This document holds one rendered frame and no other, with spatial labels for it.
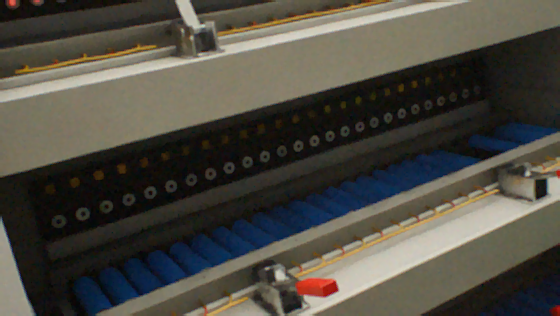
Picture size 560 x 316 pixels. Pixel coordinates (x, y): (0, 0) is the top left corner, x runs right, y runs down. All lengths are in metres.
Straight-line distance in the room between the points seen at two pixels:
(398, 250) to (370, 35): 0.18
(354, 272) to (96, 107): 0.23
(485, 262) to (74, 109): 0.35
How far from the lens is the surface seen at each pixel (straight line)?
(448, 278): 0.52
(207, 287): 0.45
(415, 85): 0.71
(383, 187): 0.59
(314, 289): 0.38
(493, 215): 0.57
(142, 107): 0.42
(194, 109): 0.43
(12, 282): 0.39
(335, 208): 0.55
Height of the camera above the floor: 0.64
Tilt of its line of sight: 2 degrees up
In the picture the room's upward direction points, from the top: 19 degrees counter-clockwise
